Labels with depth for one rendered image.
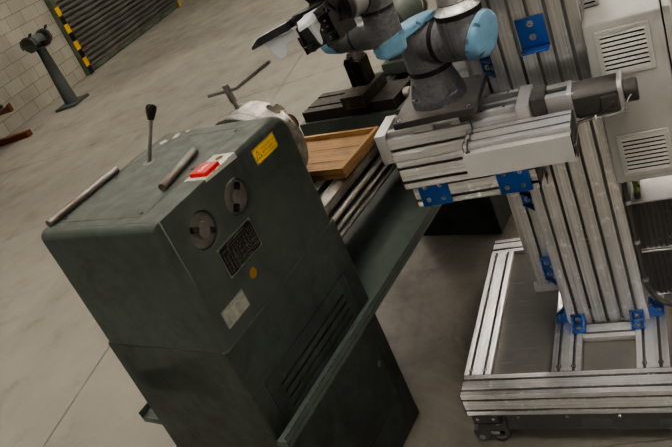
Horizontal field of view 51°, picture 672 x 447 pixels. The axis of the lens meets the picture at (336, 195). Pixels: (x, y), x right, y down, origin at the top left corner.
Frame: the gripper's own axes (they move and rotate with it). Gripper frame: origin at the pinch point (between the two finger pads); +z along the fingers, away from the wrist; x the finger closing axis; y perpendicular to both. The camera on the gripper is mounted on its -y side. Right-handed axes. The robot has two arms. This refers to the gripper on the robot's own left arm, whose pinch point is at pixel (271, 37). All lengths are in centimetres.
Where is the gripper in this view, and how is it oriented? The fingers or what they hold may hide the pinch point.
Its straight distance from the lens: 135.2
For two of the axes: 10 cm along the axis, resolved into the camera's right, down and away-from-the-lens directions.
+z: -6.1, 5.5, -5.7
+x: -6.5, 0.7, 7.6
